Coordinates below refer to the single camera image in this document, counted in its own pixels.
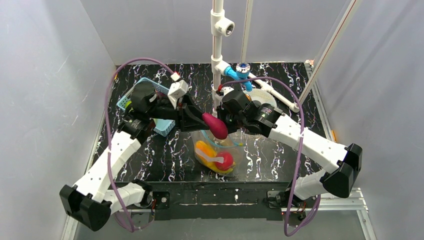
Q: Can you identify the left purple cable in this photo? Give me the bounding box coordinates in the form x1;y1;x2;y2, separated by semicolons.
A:
103;57;176;233

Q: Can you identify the blue plastic faucet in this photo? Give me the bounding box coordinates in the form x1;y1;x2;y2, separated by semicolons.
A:
224;62;251;81

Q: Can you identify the yellow toy banana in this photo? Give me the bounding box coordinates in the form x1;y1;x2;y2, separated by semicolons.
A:
202;158;236;174

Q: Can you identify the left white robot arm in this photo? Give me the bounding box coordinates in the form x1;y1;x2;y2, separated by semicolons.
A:
59;80;209;231

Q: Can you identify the orange toy mango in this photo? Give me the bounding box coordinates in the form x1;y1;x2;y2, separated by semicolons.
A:
194;140;217;167

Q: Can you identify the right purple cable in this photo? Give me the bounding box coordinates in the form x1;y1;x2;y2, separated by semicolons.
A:
216;76;322;238

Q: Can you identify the red toy apple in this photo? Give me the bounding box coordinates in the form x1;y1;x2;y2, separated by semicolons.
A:
215;151;234;171

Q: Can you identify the purple cable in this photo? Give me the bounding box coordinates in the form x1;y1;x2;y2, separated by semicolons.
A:
103;57;176;233
216;76;322;238

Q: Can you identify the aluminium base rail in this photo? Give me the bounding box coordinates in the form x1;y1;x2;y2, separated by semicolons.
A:
61;187;377;240

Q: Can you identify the green toy pear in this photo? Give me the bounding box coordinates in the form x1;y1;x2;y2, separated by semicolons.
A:
124;100;132;112

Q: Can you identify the white PVC pipe frame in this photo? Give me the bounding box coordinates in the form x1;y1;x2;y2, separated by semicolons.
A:
209;0;360;114

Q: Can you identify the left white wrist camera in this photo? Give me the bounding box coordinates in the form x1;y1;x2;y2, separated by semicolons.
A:
167;72;189;109

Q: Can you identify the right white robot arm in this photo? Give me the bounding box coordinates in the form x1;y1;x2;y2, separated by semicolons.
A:
217;87;363;202

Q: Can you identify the clear zip top bag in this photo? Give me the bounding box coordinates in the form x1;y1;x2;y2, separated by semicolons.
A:
190;130;247;176

